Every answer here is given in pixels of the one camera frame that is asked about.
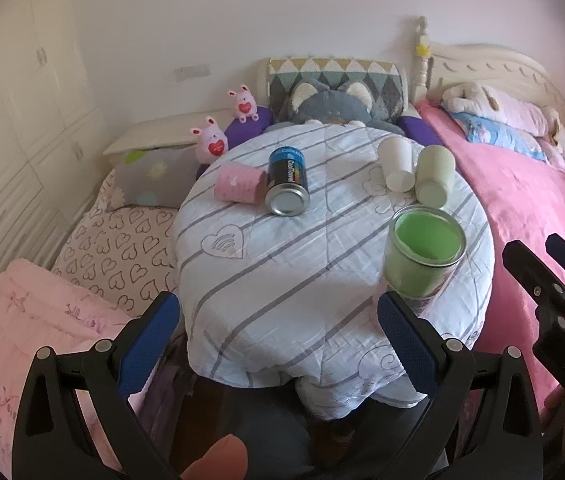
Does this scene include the green pink glass jar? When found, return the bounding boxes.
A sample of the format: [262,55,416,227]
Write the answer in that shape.
[383,206,467,299]

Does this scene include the pale green ceramic cup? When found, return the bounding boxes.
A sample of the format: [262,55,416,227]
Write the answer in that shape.
[415,145,456,208]

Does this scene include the white paper cup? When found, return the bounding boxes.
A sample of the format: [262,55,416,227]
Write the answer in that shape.
[378,136,415,193]

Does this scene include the small pink paper cup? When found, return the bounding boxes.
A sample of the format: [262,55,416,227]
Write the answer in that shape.
[214,162,267,205]

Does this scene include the left hand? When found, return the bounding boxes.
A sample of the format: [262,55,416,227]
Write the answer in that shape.
[180,434,248,480]

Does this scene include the pink fleece blanket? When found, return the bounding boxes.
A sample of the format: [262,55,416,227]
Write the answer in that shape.
[416,100,565,404]

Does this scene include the folded pink floral quilt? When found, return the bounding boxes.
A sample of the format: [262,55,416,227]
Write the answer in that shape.
[0,259,132,477]

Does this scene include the heart pattern bed sheet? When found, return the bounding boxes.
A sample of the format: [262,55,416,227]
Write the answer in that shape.
[52,174,177,316]

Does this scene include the blue cartoon pillow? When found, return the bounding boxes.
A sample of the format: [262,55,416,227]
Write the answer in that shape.
[450,113,547,162]

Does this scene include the grey dotted pillow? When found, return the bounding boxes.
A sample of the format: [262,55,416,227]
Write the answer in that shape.
[109,145,200,210]

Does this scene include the striped white quilt cover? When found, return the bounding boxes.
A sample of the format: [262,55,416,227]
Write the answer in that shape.
[169,121,495,421]

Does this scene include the white dog plush toy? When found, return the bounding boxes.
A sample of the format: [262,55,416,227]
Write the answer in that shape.
[442,81,565,152]

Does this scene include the blue black metal can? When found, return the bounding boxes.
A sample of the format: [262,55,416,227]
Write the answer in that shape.
[265,146,311,217]

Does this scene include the cream wardrobe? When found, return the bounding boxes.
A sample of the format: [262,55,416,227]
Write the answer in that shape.
[0,0,112,272]

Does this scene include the pink rabbit plush front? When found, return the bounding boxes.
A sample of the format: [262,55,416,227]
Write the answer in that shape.
[190,116,228,165]

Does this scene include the pink rabbit plush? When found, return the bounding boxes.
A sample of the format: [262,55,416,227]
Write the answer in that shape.
[190,116,228,165]
[227,84,260,124]

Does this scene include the cream wooden headboard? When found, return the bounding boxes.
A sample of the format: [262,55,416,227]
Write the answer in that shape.
[409,15,565,125]

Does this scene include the purple bolster cushion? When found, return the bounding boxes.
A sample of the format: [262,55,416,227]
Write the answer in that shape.
[194,104,444,181]

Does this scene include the grey cat plush pillow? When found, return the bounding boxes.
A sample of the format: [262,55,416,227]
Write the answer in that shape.
[281,79,405,136]

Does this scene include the diamond pattern quilted cushion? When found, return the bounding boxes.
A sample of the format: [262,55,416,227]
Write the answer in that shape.
[258,56,409,122]

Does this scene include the pink rabbit plush back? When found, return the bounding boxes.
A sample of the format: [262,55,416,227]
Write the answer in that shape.
[227,84,260,124]

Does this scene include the white wall socket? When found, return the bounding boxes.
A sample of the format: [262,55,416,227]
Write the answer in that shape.
[174,64,211,82]

